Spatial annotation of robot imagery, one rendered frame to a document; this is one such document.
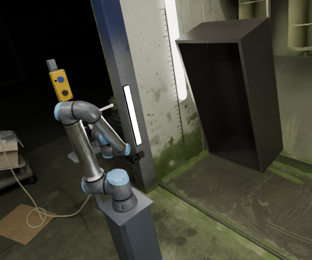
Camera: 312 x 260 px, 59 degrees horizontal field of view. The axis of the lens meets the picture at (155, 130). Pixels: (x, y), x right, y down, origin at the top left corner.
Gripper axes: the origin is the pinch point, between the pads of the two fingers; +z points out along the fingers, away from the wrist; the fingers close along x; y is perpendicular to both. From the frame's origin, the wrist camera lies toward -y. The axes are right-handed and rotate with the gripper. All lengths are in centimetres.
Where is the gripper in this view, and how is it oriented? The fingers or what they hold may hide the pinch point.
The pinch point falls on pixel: (84, 125)
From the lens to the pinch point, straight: 241.6
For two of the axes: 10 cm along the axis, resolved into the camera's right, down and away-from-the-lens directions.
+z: -6.4, -2.4, 7.3
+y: 1.7, 8.8, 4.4
